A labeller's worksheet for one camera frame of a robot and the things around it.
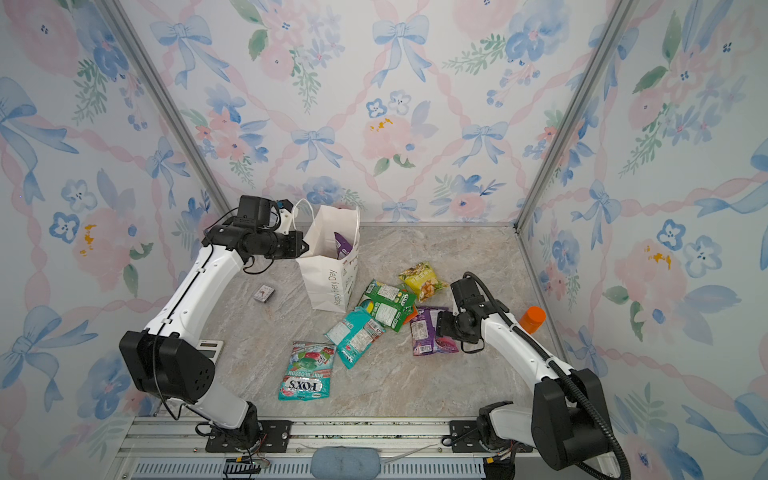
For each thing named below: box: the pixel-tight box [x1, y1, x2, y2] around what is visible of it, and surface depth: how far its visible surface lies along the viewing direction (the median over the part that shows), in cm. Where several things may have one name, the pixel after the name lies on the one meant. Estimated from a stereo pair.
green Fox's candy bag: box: [356, 279, 418, 333], surface depth 96 cm
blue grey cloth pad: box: [310, 446, 381, 480], surface depth 70 cm
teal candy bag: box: [324, 307, 386, 369], surface depth 90 cm
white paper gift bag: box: [294, 199, 360, 314], surface depth 89 cm
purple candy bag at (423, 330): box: [410, 306, 459, 356], surface depth 90 cm
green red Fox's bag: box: [278, 341, 337, 401], surface depth 83 cm
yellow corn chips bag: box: [398, 261, 449, 303], surface depth 102 cm
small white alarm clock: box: [254, 284, 276, 303], surface depth 100 cm
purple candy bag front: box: [334, 232, 353, 260], surface depth 96 cm
